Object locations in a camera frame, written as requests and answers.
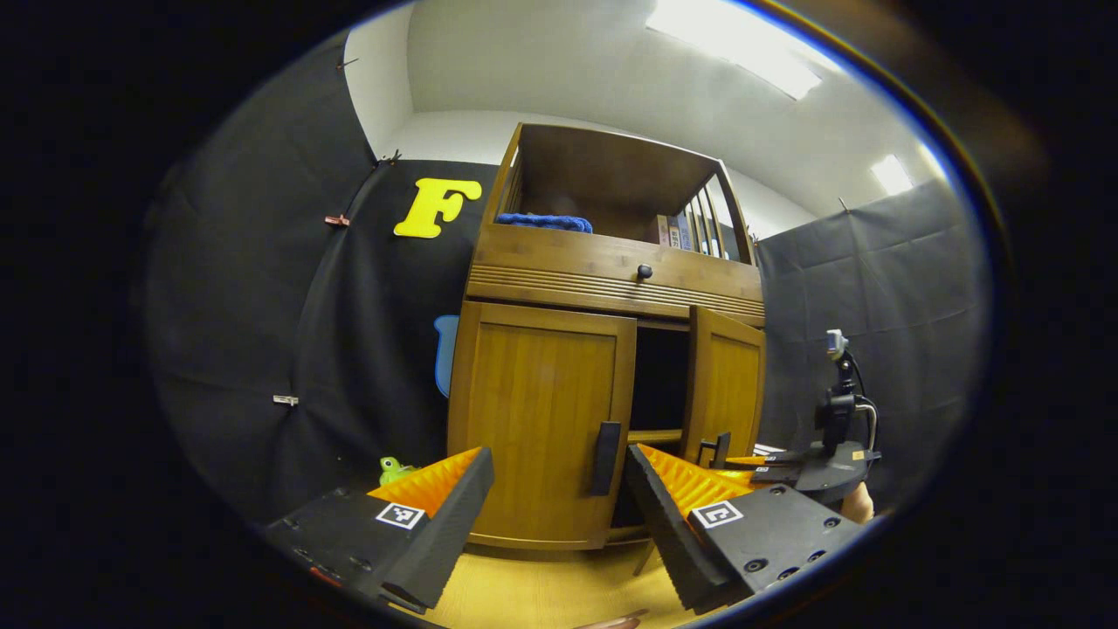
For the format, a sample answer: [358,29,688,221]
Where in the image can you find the wooden cabinet drawer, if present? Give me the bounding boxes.
[466,224,766,328]

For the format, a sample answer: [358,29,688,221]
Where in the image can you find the large ceiling light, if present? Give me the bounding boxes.
[646,0,824,100]

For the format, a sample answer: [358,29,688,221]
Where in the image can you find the wooden cabinet door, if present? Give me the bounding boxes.
[681,306,767,468]
[447,301,638,551]

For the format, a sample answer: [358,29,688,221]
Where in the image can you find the black backdrop cloth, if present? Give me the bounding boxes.
[144,39,992,525]

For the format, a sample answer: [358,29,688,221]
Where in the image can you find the blue towel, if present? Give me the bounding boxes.
[496,212,594,234]

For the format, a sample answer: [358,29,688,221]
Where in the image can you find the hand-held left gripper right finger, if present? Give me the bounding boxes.
[624,443,866,615]

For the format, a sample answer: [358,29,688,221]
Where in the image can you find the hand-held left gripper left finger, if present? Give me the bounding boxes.
[262,446,495,615]

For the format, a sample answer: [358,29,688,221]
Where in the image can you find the wooden double-door shoe cabinet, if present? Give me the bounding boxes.
[445,122,768,551]

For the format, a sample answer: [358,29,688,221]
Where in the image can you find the small ceiling light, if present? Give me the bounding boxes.
[871,155,914,197]

